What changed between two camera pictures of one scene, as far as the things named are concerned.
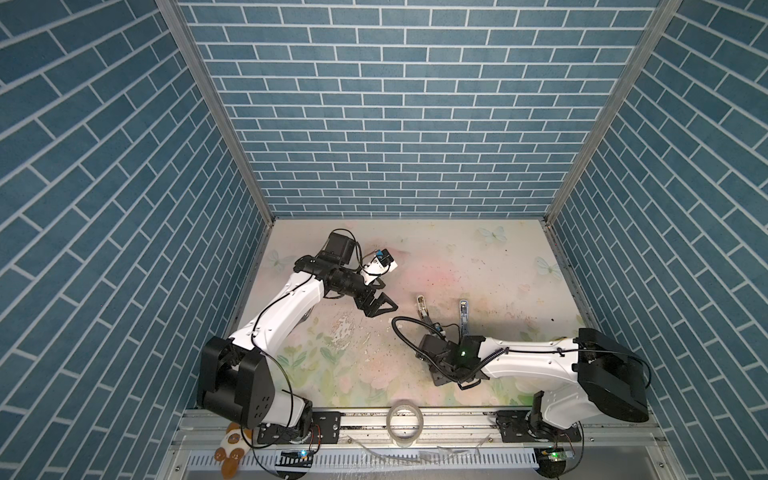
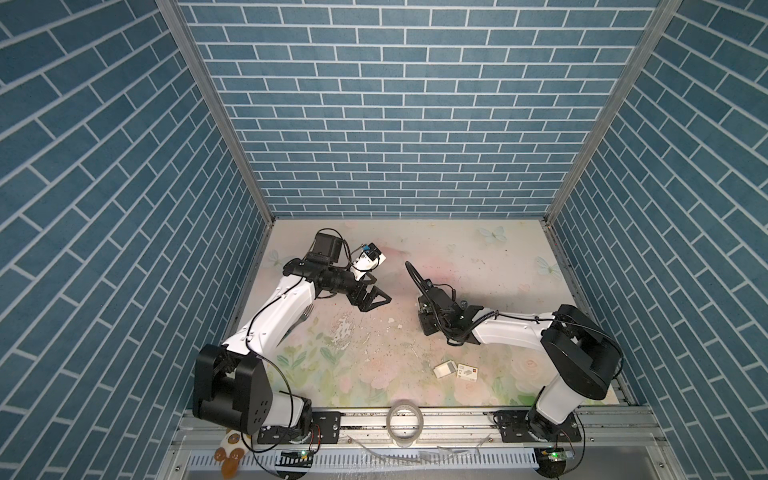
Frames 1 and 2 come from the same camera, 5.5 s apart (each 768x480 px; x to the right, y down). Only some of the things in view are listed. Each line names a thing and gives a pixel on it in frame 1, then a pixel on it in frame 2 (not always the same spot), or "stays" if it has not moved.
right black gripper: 436,380 → 423,319
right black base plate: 513,427 stays
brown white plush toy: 233,445 stays
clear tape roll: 405,421 stays
